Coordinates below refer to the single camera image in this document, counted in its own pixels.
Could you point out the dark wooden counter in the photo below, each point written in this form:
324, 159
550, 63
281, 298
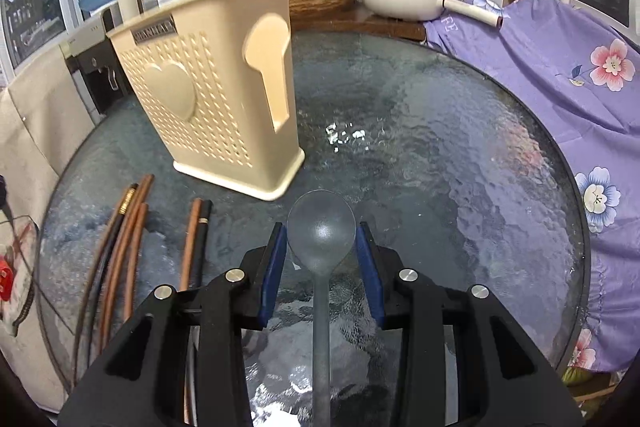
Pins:
370, 27

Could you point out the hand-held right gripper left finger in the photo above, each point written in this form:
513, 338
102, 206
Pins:
272, 277

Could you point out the black chopstick gold band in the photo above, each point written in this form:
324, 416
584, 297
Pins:
107, 252

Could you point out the water dispenser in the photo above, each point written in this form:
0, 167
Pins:
95, 72

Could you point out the purple floral cloth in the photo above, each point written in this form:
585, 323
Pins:
550, 97

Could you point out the beige plastic utensil holder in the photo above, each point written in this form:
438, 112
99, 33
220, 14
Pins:
215, 107

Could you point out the beige cloth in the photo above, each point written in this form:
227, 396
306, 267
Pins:
35, 147

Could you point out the brown wooden chopstick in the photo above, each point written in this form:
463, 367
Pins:
136, 252
131, 227
190, 242

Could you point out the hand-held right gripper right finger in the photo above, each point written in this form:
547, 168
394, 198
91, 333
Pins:
371, 277

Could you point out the cream pan with lid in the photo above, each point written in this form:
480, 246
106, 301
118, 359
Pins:
400, 2

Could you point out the translucent grey spoon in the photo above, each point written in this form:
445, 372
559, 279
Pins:
320, 227

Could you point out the white cup tube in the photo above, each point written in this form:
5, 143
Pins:
128, 4

